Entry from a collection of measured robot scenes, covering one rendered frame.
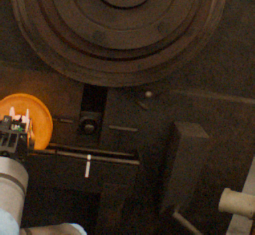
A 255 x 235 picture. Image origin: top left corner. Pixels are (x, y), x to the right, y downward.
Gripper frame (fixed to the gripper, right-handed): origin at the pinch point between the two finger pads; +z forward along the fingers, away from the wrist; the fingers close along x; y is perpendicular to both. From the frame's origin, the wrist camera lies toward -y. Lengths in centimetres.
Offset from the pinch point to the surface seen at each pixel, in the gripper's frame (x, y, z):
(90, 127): -17.2, -4.3, 5.9
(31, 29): -0.7, 22.0, 2.0
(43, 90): -4.3, 4.1, 7.0
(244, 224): -116, -95, 48
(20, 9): 2.4, 25.8, 3.1
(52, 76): -6.2, 7.8, 8.1
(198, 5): -33.8, 33.1, 1.5
